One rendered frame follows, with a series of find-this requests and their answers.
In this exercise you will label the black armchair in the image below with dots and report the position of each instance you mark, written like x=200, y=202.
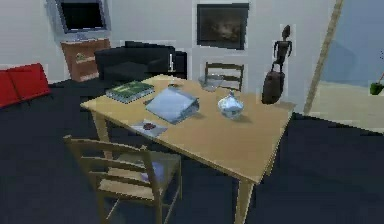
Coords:
x=133, y=63

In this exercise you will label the dark framed wall picture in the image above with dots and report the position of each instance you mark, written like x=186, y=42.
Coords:
x=222, y=26

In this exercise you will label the dark brown figure statue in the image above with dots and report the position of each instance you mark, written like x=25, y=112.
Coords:
x=275, y=83

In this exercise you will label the light wooden slatted chair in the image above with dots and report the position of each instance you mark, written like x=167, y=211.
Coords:
x=133, y=186

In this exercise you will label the dark wooden slatted chair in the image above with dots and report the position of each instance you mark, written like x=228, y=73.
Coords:
x=224, y=70

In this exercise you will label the green book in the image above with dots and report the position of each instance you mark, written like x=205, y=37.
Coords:
x=130, y=90

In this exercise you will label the clear glass bowl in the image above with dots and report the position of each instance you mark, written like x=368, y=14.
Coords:
x=210, y=82

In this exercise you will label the grey framed television set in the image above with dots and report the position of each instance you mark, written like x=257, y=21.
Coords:
x=81, y=16

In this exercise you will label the light wooden dining table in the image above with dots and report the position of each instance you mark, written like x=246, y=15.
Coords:
x=213, y=140

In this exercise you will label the green potted house plant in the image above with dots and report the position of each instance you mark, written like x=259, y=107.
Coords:
x=376, y=88

